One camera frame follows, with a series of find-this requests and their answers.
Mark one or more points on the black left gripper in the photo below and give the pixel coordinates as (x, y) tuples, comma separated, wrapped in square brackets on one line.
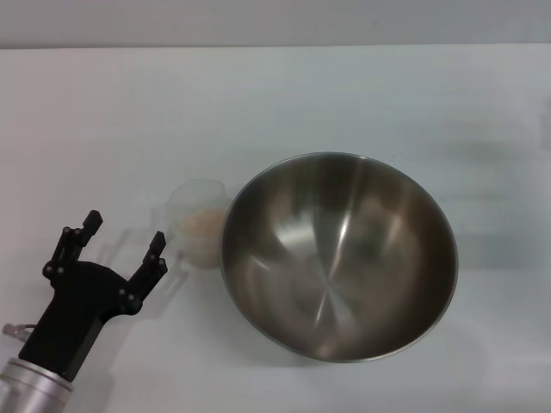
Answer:
[(77, 310)]

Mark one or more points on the clear plastic measuring cup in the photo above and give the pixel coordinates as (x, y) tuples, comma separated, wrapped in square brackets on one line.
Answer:
[(198, 223)]

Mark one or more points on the white uncooked rice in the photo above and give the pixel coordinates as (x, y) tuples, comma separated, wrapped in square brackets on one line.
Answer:
[(202, 223)]

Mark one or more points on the stainless steel mixing bowl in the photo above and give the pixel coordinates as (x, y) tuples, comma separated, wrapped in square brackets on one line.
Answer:
[(340, 258)]

